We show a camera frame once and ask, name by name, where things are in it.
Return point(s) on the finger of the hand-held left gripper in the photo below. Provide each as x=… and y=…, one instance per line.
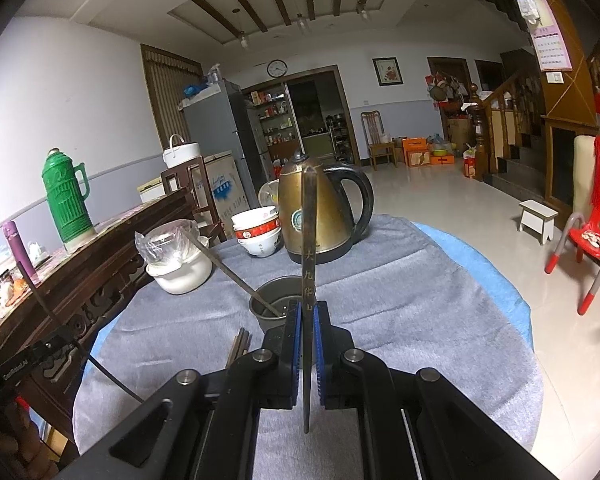
x=65, y=344

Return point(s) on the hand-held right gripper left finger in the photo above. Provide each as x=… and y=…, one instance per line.
x=295, y=360

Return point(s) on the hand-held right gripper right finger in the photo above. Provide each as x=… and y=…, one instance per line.
x=321, y=360

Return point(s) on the dark wooden chopstick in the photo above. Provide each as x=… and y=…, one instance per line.
x=220, y=265
x=50, y=310
x=308, y=260

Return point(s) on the grey metal chopstick holder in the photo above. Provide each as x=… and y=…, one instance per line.
x=261, y=321

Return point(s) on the pile of dark chopsticks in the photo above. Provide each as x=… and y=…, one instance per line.
x=239, y=345

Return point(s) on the person's left hand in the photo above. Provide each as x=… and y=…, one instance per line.
x=5, y=440

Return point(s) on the carved wooden sideboard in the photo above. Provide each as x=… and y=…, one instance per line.
x=80, y=280

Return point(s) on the grey table cloth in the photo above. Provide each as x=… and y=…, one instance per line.
x=405, y=310

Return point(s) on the white footed porcelain bowl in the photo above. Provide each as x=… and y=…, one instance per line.
x=260, y=248

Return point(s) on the red banded porcelain bowl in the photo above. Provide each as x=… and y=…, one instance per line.
x=257, y=233

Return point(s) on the large white mixing bowl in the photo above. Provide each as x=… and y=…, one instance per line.
x=180, y=276

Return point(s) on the green thermos flask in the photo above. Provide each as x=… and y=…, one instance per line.
x=67, y=205

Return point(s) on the plastic wrapped glass bowl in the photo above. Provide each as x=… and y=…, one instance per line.
x=167, y=242

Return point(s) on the brass electric kettle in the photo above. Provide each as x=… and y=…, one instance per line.
x=335, y=210

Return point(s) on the small white box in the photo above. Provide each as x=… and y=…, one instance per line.
x=150, y=190

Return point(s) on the white chest freezer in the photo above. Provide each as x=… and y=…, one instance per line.
x=225, y=182

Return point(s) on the blue table cover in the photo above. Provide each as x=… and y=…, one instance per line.
x=500, y=280

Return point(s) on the wooden dining chair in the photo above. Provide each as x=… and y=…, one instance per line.
x=377, y=140

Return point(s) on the orange crates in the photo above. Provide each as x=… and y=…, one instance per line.
x=415, y=152

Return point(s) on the pantry shelf with bottles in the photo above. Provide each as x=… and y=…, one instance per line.
x=275, y=120

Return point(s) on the grey refrigerator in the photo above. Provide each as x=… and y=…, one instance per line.
x=220, y=125

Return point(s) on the red gift box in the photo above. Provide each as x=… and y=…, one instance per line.
x=472, y=165

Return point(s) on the white step stool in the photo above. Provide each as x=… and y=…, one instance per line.
x=537, y=217

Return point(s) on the blue bag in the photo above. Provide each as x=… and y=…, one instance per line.
x=195, y=90

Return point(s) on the red plastic chair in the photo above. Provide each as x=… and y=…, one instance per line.
x=587, y=255

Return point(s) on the wooden stair railing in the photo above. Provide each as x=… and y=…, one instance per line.
x=505, y=120

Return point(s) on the hanging light bulb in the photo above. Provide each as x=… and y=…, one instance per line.
x=242, y=38
x=362, y=10
x=302, y=22

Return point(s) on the round wall clock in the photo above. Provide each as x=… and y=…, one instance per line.
x=277, y=68

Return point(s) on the framed wall picture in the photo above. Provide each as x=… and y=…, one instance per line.
x=387, y=71

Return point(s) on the white light switch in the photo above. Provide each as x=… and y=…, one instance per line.
x=555, y=76

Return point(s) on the wall calendar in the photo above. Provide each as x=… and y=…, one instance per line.
x=545, y=30

